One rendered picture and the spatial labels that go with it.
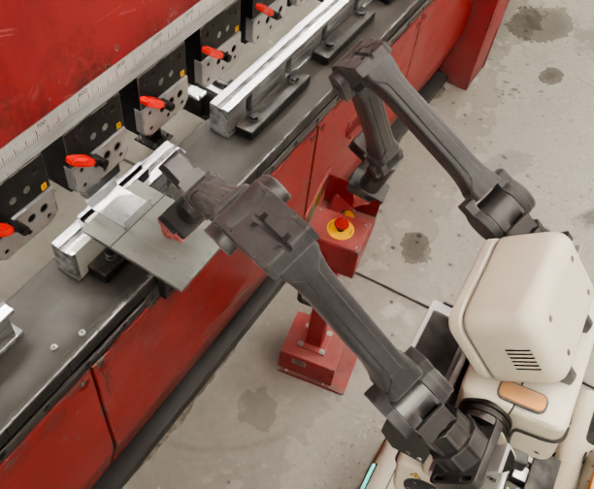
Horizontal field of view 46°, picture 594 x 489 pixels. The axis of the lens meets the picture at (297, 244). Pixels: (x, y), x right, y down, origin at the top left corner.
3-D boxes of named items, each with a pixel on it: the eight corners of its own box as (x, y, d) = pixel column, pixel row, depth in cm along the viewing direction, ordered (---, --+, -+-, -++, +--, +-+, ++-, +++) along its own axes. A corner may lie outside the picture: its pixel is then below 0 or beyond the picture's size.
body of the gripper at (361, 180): (353, 170, 183) (365, 153, 177) (387, 189, 184) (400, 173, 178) (346, 187, 179) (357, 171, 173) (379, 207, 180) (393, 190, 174)
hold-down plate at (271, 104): (251, 141, 185) (251, 133, 183) (234, 132, 187) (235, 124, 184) (310, 83, 202) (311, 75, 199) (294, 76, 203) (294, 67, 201)
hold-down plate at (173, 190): (107, 284, 154) (105, 277, 151) (88, 273, 155) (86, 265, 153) (190, 202, 170) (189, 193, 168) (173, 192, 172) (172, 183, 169)
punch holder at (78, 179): (78, 198, 136) (63, 137, 122) (46, 179, 138) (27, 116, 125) (129, 154, 144) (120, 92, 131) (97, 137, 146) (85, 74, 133)
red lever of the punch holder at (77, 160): (77, 159, 122) (110, 160, 131) (59, 149, 123) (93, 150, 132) (74, 169, 123) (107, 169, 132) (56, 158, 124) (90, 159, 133)
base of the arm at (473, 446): (478, 491, 99) (504, 422, 106) (445, 456, 97) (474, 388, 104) (433, 489, 106) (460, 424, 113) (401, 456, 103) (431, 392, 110)
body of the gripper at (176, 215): (158, 217, 137) (171, 204, 131) (190, 187, 142) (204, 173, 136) (181, 241, 138) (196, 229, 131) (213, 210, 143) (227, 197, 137)
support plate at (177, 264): (181, 292, 141) (181, 289, 140) (82, 232, 148) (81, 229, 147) (232, 236, 151) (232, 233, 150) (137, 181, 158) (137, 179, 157)
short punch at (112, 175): (89, 207, 147) (82, 176, 139) (82, 202, 147) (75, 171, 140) (121, 179, 152) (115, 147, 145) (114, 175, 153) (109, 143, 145)
